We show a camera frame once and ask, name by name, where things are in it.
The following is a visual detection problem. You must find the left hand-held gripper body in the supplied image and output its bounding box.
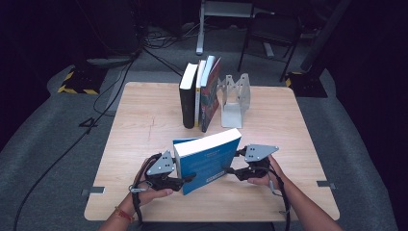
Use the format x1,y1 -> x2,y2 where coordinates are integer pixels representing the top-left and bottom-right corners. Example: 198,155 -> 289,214
145,149 -> 186,193

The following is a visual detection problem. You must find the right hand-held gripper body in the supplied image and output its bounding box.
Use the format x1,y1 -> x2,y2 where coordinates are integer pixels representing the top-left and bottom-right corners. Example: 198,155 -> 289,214
238,143 -> 280,182

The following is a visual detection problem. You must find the blue book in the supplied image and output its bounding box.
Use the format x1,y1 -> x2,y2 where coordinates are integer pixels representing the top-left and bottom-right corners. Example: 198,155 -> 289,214
172,127 -> 242,196

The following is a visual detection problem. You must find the white expandable metal book rack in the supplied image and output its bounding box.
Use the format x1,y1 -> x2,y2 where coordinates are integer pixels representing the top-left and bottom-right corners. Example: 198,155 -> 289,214
217,72 -> 251,130

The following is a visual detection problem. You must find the black book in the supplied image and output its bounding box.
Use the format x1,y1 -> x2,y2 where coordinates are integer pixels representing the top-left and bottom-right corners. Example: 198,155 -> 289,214
178,62 -> 199,130

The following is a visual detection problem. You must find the red book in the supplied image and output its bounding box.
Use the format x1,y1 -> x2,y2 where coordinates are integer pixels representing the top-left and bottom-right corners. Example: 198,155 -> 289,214
200,55 -> 223,134

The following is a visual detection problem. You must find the person's right hand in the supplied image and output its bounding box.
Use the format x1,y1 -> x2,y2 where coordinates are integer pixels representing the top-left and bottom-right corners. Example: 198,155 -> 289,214
246,154 -> 288,191

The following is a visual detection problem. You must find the person's left hand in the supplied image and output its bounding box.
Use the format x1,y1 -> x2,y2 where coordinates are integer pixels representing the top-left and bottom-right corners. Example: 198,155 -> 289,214
127,156 -> 175,207

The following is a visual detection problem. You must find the black stand base striped edge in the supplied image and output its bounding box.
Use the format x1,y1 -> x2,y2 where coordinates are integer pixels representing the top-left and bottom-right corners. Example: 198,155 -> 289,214
284,70 -> 329,99
57,64 -> 109,96

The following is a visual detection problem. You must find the black chair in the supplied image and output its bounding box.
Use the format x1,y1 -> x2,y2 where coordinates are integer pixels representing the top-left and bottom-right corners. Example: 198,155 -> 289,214
236,12 -> 305,83

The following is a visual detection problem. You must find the white desk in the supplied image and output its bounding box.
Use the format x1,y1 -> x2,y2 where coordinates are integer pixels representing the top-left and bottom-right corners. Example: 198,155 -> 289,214
195,0 -> 258,56

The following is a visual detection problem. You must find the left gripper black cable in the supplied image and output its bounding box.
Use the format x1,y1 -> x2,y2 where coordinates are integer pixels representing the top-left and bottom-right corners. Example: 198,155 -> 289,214
129,152 -> 164,226

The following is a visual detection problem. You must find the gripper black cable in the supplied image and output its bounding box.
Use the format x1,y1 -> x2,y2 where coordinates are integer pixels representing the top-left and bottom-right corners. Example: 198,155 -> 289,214
129,152 -> 164,226
265,165 -> 293,231

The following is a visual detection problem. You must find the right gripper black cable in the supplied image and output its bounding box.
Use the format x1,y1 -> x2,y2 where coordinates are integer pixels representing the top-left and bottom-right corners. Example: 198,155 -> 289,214
265,165 -> 293,231

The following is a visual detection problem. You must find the red bracelet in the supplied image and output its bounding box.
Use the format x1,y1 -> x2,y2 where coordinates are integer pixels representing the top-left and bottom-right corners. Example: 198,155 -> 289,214
114,206 -> 136,224

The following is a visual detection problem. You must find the grey metal table bracket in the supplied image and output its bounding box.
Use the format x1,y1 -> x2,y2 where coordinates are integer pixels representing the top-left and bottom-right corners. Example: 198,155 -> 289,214
316,180 -> 337,191
81,186 -> 106,197

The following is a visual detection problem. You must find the long black floor cable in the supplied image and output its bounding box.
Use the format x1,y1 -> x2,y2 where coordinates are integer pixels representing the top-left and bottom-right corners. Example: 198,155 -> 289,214
13,47 -> 144,231

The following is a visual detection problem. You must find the bundle of floor cables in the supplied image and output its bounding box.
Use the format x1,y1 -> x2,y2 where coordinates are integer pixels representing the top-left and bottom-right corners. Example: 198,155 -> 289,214
140,22 -> 201,51

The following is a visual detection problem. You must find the dark slanted stand post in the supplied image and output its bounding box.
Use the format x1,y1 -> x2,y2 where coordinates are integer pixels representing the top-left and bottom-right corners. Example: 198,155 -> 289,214
299,0 -> 352,72

